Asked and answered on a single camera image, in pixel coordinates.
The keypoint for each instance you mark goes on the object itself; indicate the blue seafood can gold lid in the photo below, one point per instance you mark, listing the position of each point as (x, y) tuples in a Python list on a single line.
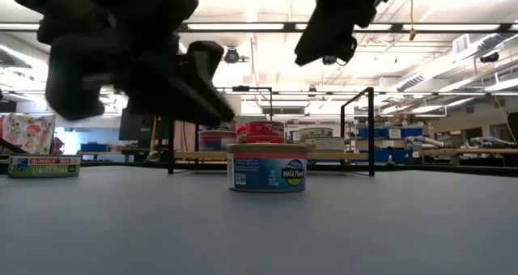
[(218, 142), (259, 174), (222, 127)]

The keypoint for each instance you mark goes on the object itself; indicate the blue background bin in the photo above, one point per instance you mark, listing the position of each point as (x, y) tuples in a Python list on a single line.
[(392, 155)]

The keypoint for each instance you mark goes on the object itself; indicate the black round ceiling camera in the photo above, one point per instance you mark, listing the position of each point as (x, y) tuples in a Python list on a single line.
[(231, 56)]

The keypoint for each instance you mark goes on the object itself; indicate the blue crate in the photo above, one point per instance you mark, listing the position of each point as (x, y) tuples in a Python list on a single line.
[(93, 147)]

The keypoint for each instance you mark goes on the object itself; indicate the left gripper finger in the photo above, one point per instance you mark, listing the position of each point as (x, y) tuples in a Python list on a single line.
[(182, 97), (206, 56)]

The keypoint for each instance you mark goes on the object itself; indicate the blue storage bins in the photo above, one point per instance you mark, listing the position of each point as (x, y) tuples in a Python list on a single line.
[(400, 132)]

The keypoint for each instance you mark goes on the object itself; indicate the black computer monitor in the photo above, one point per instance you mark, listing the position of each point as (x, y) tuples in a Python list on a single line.
[(137, 129)]

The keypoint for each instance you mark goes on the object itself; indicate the black ceiling dome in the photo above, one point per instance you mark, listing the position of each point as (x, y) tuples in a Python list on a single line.
[(489, 57)]

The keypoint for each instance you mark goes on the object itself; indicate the floral printed board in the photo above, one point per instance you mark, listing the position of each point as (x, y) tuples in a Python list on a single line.
[(28, 131)]

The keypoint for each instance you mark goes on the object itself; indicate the pale background robot arm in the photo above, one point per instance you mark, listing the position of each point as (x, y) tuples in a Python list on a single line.
[(489, 141), (421, 140)]

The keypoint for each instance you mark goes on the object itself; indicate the blue table mat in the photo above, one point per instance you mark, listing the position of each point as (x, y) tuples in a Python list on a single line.
[(101, 226)]

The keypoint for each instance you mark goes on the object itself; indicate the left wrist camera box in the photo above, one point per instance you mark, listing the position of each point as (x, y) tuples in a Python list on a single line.
[(170, 2)]

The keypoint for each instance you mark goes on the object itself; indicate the white air vent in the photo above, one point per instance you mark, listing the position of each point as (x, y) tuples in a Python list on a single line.
[(461, 44)]

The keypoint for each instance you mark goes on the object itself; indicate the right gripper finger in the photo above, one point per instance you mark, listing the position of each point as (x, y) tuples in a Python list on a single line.
[(319, 40), (349, 48)]

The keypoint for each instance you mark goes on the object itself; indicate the small white screen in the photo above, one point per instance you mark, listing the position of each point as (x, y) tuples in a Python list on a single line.
[(294, 136)]

